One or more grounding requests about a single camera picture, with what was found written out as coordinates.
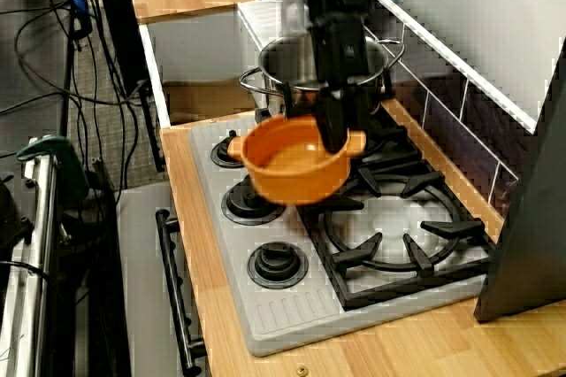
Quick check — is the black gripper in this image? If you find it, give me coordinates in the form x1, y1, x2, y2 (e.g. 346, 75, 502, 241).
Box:
282, 13, 397, 153

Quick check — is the orange plastic pot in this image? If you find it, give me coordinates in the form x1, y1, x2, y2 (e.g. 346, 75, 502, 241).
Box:
226, 113, 368, 208

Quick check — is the black burner grate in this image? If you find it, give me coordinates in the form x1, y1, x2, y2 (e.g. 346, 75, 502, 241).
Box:
291, 159, 499, 312
254, 104, 425, 174

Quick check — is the stainless steel pot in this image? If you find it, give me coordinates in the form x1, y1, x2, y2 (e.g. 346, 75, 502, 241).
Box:
238, 34, 406, 130

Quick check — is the grey faucet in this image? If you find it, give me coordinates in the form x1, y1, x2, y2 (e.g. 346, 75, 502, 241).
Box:
279, 0, 311, 37

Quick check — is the black stove knob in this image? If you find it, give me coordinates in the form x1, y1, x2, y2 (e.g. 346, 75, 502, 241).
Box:
246, 240, 310, 291
219, 175, 288, 227
210, 128, 249, 170

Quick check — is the black tiled backsplash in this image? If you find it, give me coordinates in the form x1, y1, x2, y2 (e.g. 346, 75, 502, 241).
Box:
366, 22, 539, 219

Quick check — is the white sink basin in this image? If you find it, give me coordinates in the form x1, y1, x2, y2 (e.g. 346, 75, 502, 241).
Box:
139, 0, 310, 130

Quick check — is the wooden countertop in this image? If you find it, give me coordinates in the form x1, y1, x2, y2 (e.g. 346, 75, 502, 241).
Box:
158, 97, 566, 377

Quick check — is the grey stove top panel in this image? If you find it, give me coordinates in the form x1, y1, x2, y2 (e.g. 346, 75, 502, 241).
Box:
187, 118, 496, 358

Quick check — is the black leaning panel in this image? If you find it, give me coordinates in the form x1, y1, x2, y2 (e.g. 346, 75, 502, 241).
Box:
472, 35, 566, 323

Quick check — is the black upright box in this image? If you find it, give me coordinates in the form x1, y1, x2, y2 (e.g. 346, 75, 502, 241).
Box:
95, 0, 151, 99

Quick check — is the white oven door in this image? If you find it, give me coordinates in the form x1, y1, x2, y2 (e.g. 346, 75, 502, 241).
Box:
117, 181, 204, 377

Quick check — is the black pole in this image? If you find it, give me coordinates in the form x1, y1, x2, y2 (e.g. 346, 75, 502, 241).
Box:
59, 4, 96, 137

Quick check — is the black equipment stand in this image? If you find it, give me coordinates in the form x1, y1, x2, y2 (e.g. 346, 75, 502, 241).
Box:
0, 175, 35, 254

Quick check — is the black oven door handle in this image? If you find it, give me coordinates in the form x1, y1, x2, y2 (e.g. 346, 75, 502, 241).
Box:
154, 208, 208, 373

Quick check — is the silver aluminium frame rail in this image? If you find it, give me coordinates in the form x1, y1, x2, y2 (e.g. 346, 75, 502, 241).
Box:
0, 142, 61, 377

